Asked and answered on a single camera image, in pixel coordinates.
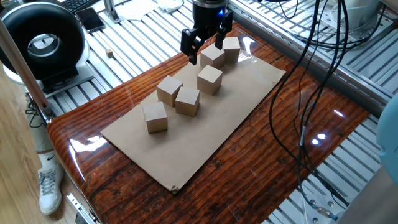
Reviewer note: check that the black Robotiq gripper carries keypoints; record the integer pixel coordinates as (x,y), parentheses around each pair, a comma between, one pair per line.
(208,18)

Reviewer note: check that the light wooden cube block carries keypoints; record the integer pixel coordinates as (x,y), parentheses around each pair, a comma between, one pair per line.
(212,56)
(210,79)
(155,117)
(232,46)
(187,101)
(168,90)

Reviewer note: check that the white crumpled cloth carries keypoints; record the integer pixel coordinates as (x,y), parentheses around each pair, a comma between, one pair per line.
(169,4)

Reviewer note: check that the white paper sheet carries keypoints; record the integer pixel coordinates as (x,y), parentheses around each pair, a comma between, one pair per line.
(136,11)

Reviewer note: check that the tiny wooden cube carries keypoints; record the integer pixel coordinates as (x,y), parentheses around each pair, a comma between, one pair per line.
(109,53)

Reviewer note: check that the brown cardboard sheet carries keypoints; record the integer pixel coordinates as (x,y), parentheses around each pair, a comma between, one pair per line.
(202,140)

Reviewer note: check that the black smartphone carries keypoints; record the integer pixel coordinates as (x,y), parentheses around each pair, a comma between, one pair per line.
(90,19)

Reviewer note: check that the black keyboard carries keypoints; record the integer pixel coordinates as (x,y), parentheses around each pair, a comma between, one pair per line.
(76,3)

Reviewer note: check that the glossy dark wooden board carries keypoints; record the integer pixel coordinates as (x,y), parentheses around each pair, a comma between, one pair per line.
(264,161)

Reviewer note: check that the white round housing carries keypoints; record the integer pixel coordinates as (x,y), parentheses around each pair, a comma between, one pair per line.
(363,12)

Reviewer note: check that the person's leg with sock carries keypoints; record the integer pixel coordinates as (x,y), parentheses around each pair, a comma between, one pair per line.
(40,137)

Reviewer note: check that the white sneaker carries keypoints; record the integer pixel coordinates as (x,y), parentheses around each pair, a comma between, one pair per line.
(49,193)

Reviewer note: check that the short aluminium post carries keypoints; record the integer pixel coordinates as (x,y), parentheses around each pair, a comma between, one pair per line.
(109,9)

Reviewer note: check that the tan diagonal frame bar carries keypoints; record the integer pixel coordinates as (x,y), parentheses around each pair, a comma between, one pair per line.
(18,62)

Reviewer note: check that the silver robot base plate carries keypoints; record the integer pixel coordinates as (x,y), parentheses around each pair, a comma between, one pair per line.
(320,202)

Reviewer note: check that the metal drawer rail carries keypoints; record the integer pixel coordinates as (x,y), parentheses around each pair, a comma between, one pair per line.
(79,207)

